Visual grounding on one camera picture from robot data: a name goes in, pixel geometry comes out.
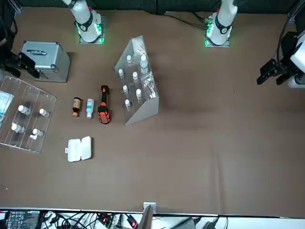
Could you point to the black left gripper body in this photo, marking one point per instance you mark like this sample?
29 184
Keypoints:
288 45

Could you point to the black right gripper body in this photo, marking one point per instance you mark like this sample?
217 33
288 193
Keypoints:
12 64

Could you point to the black orange barcode scanner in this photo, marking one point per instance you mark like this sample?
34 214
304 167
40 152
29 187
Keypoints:
104 114

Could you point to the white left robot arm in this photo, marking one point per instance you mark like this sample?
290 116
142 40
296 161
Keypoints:
222 21

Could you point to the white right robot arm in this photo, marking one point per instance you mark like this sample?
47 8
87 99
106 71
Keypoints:
83 21

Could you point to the brown medicine bottle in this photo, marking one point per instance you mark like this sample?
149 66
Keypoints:
76 103

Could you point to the white medicine bottle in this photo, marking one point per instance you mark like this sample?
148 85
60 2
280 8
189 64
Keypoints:
89 107

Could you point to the clear acrylic slanted organizer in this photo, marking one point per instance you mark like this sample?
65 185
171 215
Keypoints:
28 90

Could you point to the silver aluminium carrying case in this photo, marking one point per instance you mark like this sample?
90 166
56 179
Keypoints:
52 59

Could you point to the white and teal packet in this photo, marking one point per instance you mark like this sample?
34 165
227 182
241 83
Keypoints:
5 102

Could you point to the small clear white-capped bottle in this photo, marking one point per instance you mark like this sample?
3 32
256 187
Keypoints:
127 103
23 109
129 59
37 132
16 128
135 76
138 93
125 89
120 72
43 112

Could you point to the green connector block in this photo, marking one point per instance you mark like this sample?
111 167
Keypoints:
207 23

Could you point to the white plastic pill case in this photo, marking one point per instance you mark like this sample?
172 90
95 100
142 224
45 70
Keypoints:
78 149

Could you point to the white flat packet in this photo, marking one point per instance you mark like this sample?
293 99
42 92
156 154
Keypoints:
139 46

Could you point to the clear bottle with green label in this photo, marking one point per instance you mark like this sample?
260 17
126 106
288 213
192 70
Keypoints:
143 64

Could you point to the clear packet of swabs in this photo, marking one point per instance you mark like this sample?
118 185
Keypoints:
149 84

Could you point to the clear acrylic tiered shelf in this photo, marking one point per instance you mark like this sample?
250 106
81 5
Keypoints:
145 112

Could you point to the black labelled power adapter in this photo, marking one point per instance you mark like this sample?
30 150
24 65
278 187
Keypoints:
22 219

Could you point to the grey power adapter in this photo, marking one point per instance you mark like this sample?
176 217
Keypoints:
184 223

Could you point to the aluminium edge rail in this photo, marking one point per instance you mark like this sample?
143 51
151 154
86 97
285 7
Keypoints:
17 6

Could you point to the aluminium profile post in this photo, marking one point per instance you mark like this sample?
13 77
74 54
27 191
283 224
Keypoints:
148 214

